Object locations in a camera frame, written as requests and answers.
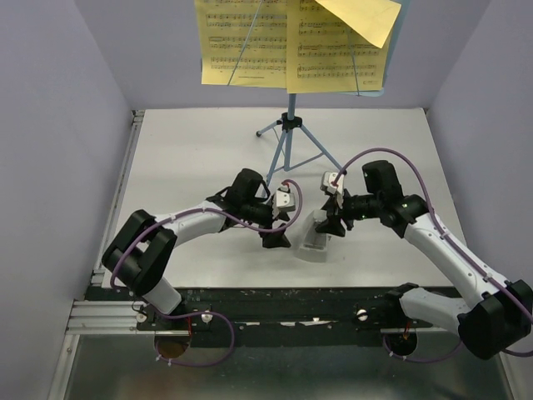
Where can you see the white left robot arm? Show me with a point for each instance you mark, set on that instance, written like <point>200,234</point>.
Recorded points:
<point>139,253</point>

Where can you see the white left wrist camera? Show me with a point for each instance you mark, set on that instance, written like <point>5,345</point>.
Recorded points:
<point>283,201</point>

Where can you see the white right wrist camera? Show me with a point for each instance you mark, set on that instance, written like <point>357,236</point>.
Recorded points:
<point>332,183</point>

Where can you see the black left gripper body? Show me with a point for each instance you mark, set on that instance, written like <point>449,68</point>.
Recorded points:
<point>260,213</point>

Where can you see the yellow left sheet music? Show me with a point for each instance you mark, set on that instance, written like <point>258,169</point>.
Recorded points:
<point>243,43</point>

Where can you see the plain yellow paper sheet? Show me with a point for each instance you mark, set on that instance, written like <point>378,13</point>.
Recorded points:
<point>371,19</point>

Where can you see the yellow right sheet music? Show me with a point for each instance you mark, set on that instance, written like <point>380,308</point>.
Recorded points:
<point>323,54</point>

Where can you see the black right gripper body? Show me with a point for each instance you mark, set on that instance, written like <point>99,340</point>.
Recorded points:
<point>351,208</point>

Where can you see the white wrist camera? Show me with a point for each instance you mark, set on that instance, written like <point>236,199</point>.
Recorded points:
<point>283,201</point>
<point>332,183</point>

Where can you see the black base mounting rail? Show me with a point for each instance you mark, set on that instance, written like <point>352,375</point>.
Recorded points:
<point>281,317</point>

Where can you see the yellow sheet music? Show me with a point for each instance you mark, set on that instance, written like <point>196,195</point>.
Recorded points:
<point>323,54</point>
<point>243,43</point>

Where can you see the light blue music stand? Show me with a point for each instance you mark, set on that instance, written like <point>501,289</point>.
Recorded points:
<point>288,123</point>

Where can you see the aluminium frame rail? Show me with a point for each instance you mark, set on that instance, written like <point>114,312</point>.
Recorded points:
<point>71,339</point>

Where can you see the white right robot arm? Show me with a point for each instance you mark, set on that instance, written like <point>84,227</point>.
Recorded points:
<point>490,314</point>

